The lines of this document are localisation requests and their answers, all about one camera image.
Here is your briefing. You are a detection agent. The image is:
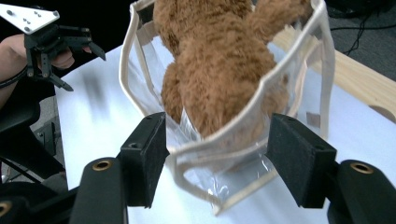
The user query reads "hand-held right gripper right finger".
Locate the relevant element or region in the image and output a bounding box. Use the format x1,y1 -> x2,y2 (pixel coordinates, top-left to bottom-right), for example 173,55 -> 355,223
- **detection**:
265,112 -> 338,209

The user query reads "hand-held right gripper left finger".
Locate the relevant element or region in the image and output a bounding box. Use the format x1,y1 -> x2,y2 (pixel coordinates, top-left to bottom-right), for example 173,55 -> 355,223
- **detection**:
120,111 -> 171,209

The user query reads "clear plastic bag cream trim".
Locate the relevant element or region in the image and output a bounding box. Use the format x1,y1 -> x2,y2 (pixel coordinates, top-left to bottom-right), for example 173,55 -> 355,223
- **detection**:
118,0 -> 337,217

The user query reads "brown teddy bear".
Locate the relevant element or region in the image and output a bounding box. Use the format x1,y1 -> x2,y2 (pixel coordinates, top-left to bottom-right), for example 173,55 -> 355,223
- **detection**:
152,0 -> 314,147

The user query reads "black chair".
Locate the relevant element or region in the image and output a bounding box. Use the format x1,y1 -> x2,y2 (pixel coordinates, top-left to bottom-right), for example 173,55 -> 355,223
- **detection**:
0,78 -> 64,200

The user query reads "white table cover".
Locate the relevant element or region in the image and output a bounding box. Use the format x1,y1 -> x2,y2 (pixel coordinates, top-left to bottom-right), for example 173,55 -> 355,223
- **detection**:
54,31 -> 396,224

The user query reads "black table leg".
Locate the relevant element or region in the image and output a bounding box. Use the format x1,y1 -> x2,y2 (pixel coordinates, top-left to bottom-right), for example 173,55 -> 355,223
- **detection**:
33,120 -> 58,157

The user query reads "wooden table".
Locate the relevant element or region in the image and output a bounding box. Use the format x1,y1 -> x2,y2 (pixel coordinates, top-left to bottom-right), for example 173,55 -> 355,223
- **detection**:
274,26 -> 396,125

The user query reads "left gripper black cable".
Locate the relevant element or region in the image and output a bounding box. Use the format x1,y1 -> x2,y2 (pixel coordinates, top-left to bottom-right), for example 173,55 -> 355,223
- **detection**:
0,65 -> 29,90

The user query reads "black floor cable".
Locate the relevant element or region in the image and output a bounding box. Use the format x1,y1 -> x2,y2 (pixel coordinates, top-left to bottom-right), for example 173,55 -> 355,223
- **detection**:
330,12 -> 396,57

